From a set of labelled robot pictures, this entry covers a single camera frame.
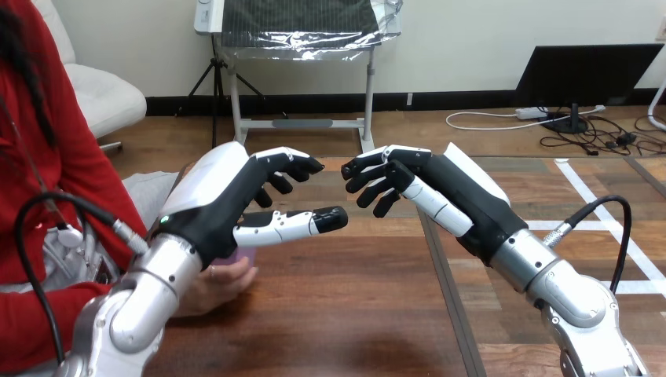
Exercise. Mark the person's hand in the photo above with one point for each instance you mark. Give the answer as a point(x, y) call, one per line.
point(218, 289)

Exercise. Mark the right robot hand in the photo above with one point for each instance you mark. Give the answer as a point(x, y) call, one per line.
point(463, 200)

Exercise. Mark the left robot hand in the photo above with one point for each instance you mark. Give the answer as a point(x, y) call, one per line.
point(218, 200)

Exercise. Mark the purple block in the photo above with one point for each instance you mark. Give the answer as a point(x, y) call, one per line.
point(240, 255)

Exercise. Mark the person's forearm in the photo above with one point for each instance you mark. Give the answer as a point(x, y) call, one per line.
point(36, 322)

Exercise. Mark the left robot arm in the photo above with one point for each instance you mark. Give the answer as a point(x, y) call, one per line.
point(140, 307)

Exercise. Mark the person's body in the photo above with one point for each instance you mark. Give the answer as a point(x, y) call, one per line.
point(67, 156)

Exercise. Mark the white power strip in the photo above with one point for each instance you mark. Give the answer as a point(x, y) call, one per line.
point(529, 113)

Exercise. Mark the black tripod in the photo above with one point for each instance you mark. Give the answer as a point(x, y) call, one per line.
point(217, 88)

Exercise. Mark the white desk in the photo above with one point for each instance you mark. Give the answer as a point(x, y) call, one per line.
point(307, 124)

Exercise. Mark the white cushioned chair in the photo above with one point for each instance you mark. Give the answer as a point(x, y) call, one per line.
point(101, 96)

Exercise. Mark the dark screen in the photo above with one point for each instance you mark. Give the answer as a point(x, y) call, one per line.
point(582, 75)

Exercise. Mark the foil sheet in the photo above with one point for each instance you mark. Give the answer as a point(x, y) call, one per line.
point(312, 39)

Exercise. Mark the white curved stand leg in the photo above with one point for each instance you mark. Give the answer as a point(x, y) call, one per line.
point(655, 106)

